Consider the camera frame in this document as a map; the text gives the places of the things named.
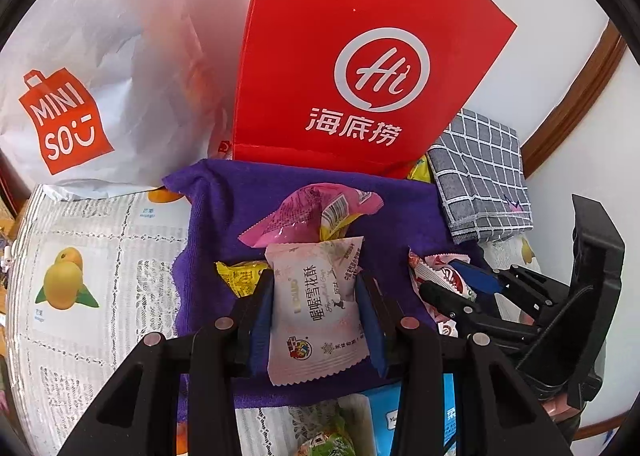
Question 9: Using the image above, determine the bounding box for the white paper bag orange logo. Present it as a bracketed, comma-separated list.
[0, 0, 236, 199]

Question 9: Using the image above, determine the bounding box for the bright pink snack packet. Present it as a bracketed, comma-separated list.
[237, 183, 383, 249]

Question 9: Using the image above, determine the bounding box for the yellow glossy packet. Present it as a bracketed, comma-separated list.
[406, 159, 432, 183]

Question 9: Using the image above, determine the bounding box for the blue box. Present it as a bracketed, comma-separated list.
[365, 373, 458, 456]

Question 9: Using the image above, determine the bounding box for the wooden door trim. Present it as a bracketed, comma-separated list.
[520, 19, 628, 179]

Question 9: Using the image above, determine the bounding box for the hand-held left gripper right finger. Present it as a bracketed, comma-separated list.
[355, 273, 571, 456]

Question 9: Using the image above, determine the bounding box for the red white snack packet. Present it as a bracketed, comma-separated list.
[407, 249, 478, 338]

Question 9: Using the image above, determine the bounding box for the green snack packet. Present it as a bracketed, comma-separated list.
[295, 428, 356, 456]

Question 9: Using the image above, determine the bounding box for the yellow snack packet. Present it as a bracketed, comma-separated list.
[216, 260, 271, 299]

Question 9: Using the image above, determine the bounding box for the grey checked cloth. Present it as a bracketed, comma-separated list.
[426, 107, 533, 244]

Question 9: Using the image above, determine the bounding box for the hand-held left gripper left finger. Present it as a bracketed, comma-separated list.
[75, 269, 276, 456]

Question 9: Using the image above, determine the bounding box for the red paper bag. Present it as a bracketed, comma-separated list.
[231, 0, 518, 179]

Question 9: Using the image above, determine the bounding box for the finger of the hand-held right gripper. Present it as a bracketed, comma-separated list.
[419, 280, 542, 343]
[447, 259, 568, 311]

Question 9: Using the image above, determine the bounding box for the pale pink snack packet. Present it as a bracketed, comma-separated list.
[264, 236, 371, 387]

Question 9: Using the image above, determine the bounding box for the purple towel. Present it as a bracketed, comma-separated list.
[161, 159, 493, 409]

